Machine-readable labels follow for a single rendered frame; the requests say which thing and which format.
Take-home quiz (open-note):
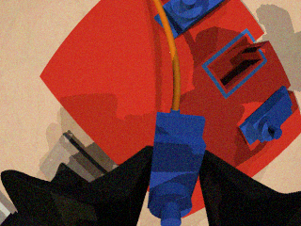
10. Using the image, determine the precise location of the blue micro servo with orange cable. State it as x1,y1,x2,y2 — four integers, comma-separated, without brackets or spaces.
147,0,206,226

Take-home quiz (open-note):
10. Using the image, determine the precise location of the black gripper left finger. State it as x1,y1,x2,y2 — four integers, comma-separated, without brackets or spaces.
0,146,153,226

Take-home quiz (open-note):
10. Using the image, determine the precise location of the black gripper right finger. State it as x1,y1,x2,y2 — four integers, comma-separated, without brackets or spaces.
198,151,301,226

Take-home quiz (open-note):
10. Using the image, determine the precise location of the red flat block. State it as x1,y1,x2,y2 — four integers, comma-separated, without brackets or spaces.
40,0,301,177

